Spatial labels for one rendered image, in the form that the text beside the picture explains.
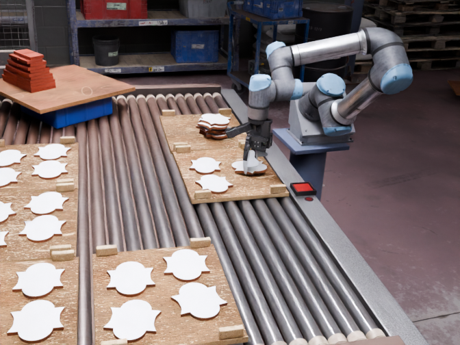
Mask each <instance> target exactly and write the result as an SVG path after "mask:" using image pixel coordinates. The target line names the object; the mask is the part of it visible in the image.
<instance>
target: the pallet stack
mask: <svg viewBox="0 0 460 345"><path fill-rule="evenodd" d="M431 1H433V2H435V3H430V2H431ZM364 2H365V3H364V6H363V12H362V16H361V17H362V18H366V19H368V20H370V21H374V23H375V24H376V27H380V28H384V29H388V30H390V31H392V32H394V33H396V34H397V35H398V36H399V37H400V38H401V40H402V42H403V44H404V48H405V51H406V54H407V58H408V60H409V63H410V64H417V68H411V69H412V71H432V70H446V69H455V68H460V41H459V40H460V30H458V29H456V27H457V25H460V6H458V5H460V0H365V1H364ZM442 14H447V15H442ZM409 15H411V16H409ZM422 19H425V20H422ZM449 50H452V52H450V51H449ZM449 60H454V61H453V62H452V63H451V64H452V66H431V64H432V63H431V62H448V61H449Z"/></svg>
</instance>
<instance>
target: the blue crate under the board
mask: <svg viewBox="0 0 460 345"><path fill-rule="evenodd" d="M21 111H22V112H24V113H26V114H28V115H30V116H32V117H34V118H37V119H38V120H41V121H42V122H44V123H46V124H48V125H50V126H52V127H55V128H56V129H59V128H63V127H67V126H70V125H74V124H77V123H82V122H85V121H87V120H92V119H95V118H100V117H102V116H107V115H110V114H112V97H108V98H104V99H99V100H96V101H91V102H87V103H82V104H79V105H74V106H71V107H66V108H63V109H60V110H55V111H52V112H47V113H44V114H39V113H37V112H35V111H33V110H31V109H29V108H27V107H25V106H23V105H21Z"/></svg>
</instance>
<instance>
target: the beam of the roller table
mask: <svg viewBox="0 0 460 345"><path fill-rule="evenodd" d="M221 96H222V99H223V101H224V102H225V103H226V104H227V106H228V108H231V112H232V113H233V115H234V116H235V117H236V119H237V120H238V122H239V123H240V124H244V123H247V122H248V108H247V106H246V105H245V103H244V102H243V101H242V100H241V98H240V97H239V96H238V94H237V93H236V92H235V90H234V89H230V90H221ZM266 152H267V153H268V156H263V157H264V159H265V160H266V161H267V163H268V164H269V165H270V167H271V168H272V169H273V171H274V172H275V174H276V175H277V176H278V178H279V179H280V180H281V182H282V184H285V185H286V189H287V190H288V192H289V197H290V198H291V200H292V202H293V203H294V204H295V206H296V208H297V209H298V211H299V212H300V213H301V215H302V216H303V218H304V219H305V221H306V222H307V224H308V225H309V227H310V228H311V230H312V231H313V232H314V234H315V235H316V237H317V238H318V240H319V241H320V243H321V245H322V246H323V247H324V249H325V250H326V252H327V253H328V254H329V256H330V258H331V259H332V260H333V262H334V264H335V265H336V266H337V268H338V269H339V271H340V272H341V273H342V275H343V277H344V278H345V280H346V281H347V282H348V284H349V286H350V287H351V288H352V290H353V292H354V293H355V294H356V296H357V297H358V299H359V300H360V301H361V303H362V305H363V306H364V307H365V309H366V311H367V312H368V313H369V314H370V316H371V318H372V319H373V320H374V322H375V324H376V325H377V326H378V328H379V329H380V330H382V332H383V333H384V334H385V336H386V337H389V336H394V335H399V336H400V338H401V339H402V340H403V342H404V343H405V344H406V345H430V344H429V343H428V342H427V340H426V339H425V338H424V336H423V335H422V334H421V332H420V331H419V330H418V329H417V327H416V326H415V324H414V323H413V322H412V321H411V320H410V318H409V317H408V315H407V314H406V313H405V312H404V311H403V309H402V308H401V306H400V305H399V304H398V303H397V302H396V300H395V299H394V297H393V296H392V295H391V294H390V292H389V291H388V290H387V288H386V287H385V286H384V285H383V283H382V282H381V280H380V279H379V278H378V277H377V275H376V274H375V273H374V271H373V270H372V269H371V267H370V266H369V265H368V264H367V262H366V261H365V259H364V258H363V257H362V256H361V255H360V253H359V252H358V250H357V249H356V248H355V247H354V245H353V244H352V243H351V241H350V240H349V239H348V238H347V236H346V235H345V234H344V232H343V231H342V230H341V229H340V227H339V226H338V225H337V223H336V222H335V221H334V219H333V218H332V217H331V215H330V214H329V213H328V211H327V210H326V209H325V208H324V206H323V205H322V203H321V202H320V201H319V200H318V198H317V197H316V196H315V195H308V196H296V195H295V193H294V192H293V191H292V189H291V188H290V183H295V182H304V180H303V179H302V178H301V176H300V175H299V174H298V173H297V171H296V170H295V169H294V167H293V166H292V165H291V163H290V162H289V161H288V159H287V158H286V157H285V156H284V154H283V153H282V152H281V150H280V149H279V148H278V146H277V145H276V144H275V143H274V141H272V146H270V148H269V149H266ZM305 197H311V198H313V199H314V200H313V201H306V200H305Z"/></svg>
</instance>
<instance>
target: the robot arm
mask: <svg viewBox="0 0 460 345"><path fill-rule="evenodd" d="M358 53H362V54H363V55H368V54H370V55H372V59H373V62H374V66H373V67H372V68H371V69H370V70H369V71H368V76H367V77H366V78H365V79H364V80H363V81H362V82H361V83H360V84H359V85H358V86H357V87H356V88H355V89H353V90H352V91H351V92H350V93H349V94H348V95H346V96H345V97H344V96H343V93H344V91H345V89H346V85H345V83H344V81H343V79H342V78H341V77H338V76H337V75H335V74H333V73H327V74H325V75H323V76H321V78H319V79H318V80H317V82H316V84H315V85H314V86H313V88H312V89H311V90H308V91H306V92H304V93H303V84H302V82H301V81H300V80H299V79H294V78H293V74H292V69H291V67H293V66H299V65H303V64H309V63H313V62H319V61H323V60H330V59H333V58H340V57H344V56H347V55H354V54H358ZM266 54H267V60H268V63H269V67H270V72H271V75H272V80H271V77H270V76H269V75H262V74H256V75H253V76H252V77H251V80H250V84H249V97H248V122H247V123H244V124H241V125H238V126H237V127H232V128H230V129H228V130H227V132H226V135H227V137H228V138H233V137H236V136H237V135H239V134H241V133H245V132H247V136H246V141H245V146H244V153H243V169H244V174H247V170H248V167H253V166H258V165H259V161H258V160H257V157H263V156H268V153H267V152H266V149H269V148H270V146H272V135H273V133H271V132H270V126H271V124H272V119H269V118H268V113H269V105H270V102H271V101H291V100H297V99H298V109H299V111H300V113H301V114H302V115H303V116H304V117H305V118H306V119H307V120H310V121H313V122H319V121H321V122H322V128H323V130H324V134H325V135H326V136H341V135H344V134H347V133H350V132H351V131H352V127H351V124H352V123H353V122H354V121H355V119H356V117H357V115H358V113H360V112H361V111H362V110H363V109H365V108H366V107H367V106H369V104H371V103H372V102H373V101H374V100H376V99H377V98H378V97H379V96H381V95H382V94H396V93H399V92H400V91H403V90H405V89H406V88H408V87H409V86H410V85H411V83H412V81H413V74H412V69H411V67H410V64H409V60H408V58H407V54H406V51H405V48H404V44H403V41H402V40H401V38H400V37H399V36H398V35H397V34H396V33H394V32H392V31H390V30H388V29H384V28H380V27H366V28H362V29H360V30H359V31H358V32H357V33H353V34H346V35H343V36H336V37H332V38H327V39H323V40H317V41H313V42H307V43H303V44H297V45H293V46H289V47H287V46H286V45H285V43H284V42H273V43H271V44H270V45H268V46H267V48H266ZM270 142H271V143H270ZM250 149H251V150H250Z"/></svg>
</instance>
